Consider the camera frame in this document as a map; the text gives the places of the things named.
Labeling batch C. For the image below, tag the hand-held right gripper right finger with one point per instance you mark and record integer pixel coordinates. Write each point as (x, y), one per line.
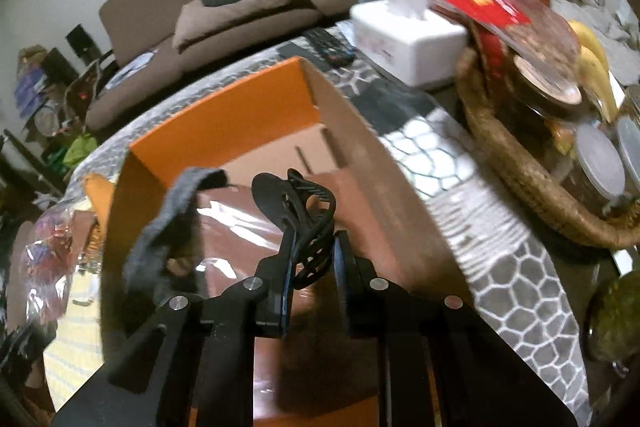
(350, 287)

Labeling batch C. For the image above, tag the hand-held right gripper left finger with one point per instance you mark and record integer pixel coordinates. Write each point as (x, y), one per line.
(280, 307)

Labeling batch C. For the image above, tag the black claw hair clip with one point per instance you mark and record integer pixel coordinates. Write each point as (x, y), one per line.
(270, 197)

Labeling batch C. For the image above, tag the orange cardboard box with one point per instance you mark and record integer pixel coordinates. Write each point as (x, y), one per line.
(225, 107)

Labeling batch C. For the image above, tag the woven wicker basket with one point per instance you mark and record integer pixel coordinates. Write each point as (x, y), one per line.
(515, 167)

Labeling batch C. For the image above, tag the clear plastic bag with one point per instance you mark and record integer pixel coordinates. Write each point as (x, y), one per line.
(45, 257)

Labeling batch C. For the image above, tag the black remote control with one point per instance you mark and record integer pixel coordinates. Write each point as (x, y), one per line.
(330, 47)

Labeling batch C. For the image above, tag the white tissue box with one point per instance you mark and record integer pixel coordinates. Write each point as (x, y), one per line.
(400, 42)

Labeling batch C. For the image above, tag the green bag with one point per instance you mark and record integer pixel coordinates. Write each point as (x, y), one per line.
(80, 152)

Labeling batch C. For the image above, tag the green mottled round object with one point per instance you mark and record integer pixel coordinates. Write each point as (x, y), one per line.
(615, 312)

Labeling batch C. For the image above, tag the jar with brown lid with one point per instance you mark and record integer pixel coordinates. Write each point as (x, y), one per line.
(545, 87)

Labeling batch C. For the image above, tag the white papers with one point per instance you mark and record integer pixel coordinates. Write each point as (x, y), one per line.
(130, 69)

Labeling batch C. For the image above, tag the brown seat cushion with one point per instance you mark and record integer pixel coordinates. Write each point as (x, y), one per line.
(225, 22)

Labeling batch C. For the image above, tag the brown sofa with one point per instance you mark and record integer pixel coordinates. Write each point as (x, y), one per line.
(145, 22)

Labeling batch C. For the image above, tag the blue box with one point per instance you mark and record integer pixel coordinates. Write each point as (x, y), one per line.
(29, 89)

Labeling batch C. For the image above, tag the black speaker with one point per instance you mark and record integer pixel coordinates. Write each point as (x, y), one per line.
(79, 41)

